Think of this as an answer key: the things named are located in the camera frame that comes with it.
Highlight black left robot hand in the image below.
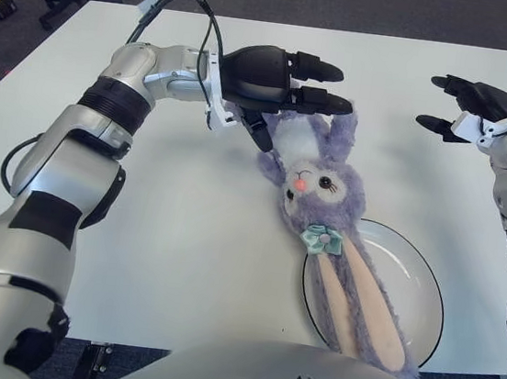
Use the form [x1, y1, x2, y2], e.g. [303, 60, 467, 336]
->
[209, 39, 361, 163]

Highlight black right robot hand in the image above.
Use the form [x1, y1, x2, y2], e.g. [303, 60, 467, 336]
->
[411, 71, 507, 151]

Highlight purple plush bunny doll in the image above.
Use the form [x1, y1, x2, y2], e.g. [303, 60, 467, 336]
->
[193, 97, 451, 379]

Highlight white plate black rim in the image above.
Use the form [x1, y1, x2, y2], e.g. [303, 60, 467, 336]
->
[290, 210, 456, 374]

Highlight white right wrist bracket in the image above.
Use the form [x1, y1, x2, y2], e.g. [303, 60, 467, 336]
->
[447, 109, 507, 155]

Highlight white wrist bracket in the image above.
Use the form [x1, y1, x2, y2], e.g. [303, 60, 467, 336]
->
[198, 49, 248, 134]
[447, 109, 507, 155]

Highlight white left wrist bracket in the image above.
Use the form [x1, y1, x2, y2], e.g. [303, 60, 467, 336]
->
[198, 49, 248, 134]

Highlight white cable tape tag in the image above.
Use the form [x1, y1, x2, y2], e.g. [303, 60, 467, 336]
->
[136, 0, 160, 17]

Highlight black table bracket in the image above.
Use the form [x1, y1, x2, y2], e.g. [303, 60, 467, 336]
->
[72, 339, 113, 379]

